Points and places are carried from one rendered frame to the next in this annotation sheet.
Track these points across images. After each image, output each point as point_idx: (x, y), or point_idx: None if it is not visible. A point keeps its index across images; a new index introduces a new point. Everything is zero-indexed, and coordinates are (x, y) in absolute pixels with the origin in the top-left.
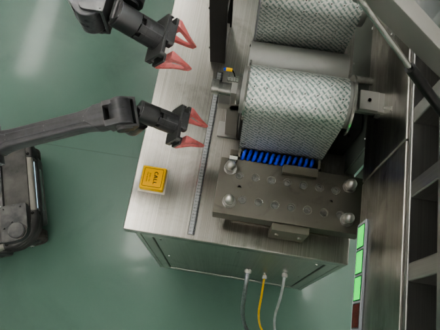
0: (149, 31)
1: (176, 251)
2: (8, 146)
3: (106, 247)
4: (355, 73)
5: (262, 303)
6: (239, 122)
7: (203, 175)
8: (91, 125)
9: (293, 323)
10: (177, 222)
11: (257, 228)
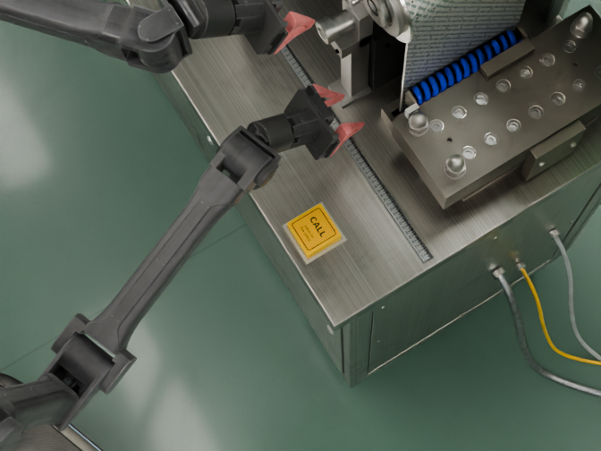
0: (247, 7)
1: (395, 318)
2: (130, 327)
3: (242, 433)
4: None
5: (526, 319)
6: (375, 58)
7: (373, 174)
8: (224, 204)
9: (589, 310)
10: (395, 259)
11: (503, 181)
